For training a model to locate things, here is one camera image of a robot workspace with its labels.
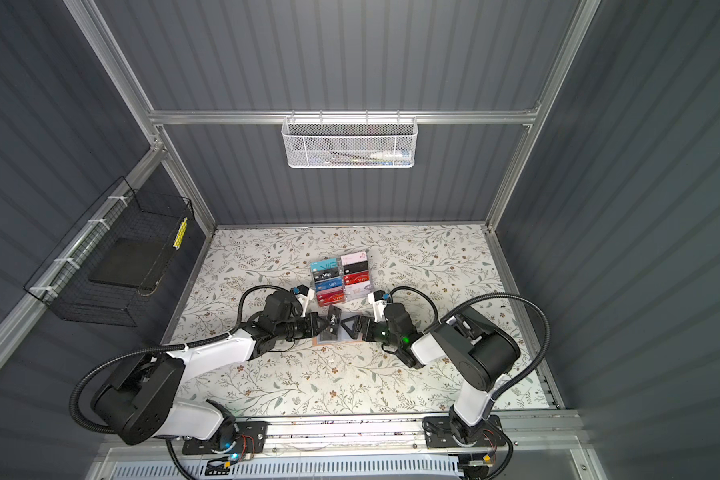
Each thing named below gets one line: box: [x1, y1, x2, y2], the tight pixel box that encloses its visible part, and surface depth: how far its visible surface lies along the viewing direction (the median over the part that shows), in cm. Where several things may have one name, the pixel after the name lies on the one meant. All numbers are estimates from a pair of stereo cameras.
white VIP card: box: [344, 281, 371, 303], surface depth 100 cm
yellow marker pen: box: [173, 217, 188, 250], surface depth 84 cm
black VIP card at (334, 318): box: [325, 305, 342, 341], surface depth 91 cm
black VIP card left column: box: [313, 269, 340, 281], surface depth 98 cm
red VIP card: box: [344, 271, 370, 285], surface depth 101 cm
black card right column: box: [343, 262, 368, 275], surface depth 100 cm
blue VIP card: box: [315, 277, 343, 292], surface depth 98 cm
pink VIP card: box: [340, 251, 368, 266], surface depth 101 cm
